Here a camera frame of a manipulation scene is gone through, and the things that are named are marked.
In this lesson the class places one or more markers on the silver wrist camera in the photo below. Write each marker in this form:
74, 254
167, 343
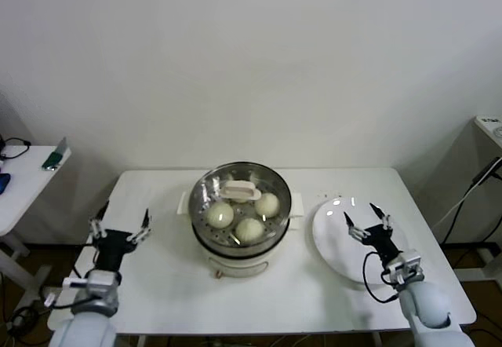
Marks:
404, 266
98, 279

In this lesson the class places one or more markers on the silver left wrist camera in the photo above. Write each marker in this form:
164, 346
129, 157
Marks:
98, 279

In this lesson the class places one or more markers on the white steamed baozi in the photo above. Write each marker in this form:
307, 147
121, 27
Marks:
268, 205
249, 230
220, 214

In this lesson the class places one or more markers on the large white plate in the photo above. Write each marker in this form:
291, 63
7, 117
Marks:
333, 245

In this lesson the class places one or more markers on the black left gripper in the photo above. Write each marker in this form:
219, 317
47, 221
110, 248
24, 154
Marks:
113, 245

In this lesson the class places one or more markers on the black power plug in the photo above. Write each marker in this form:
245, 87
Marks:
486, 168

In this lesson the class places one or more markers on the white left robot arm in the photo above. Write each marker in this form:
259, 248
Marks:
86, 323

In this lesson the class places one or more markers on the small blue object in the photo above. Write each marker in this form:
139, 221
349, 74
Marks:
3, 184

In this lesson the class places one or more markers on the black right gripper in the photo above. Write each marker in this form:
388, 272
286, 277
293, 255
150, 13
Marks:
382, 239

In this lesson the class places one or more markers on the perforated steel steamer basket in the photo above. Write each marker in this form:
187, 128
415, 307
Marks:
243, 250

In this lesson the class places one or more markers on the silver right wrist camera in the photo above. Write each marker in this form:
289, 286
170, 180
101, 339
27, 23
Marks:
404, 266

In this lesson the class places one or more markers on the white electric cooker base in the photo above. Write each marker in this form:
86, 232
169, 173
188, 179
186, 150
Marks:
235, 264

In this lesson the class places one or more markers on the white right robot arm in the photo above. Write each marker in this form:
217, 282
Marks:
431, 311

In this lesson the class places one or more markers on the round glass pot lid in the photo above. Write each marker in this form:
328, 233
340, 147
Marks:
239, 191

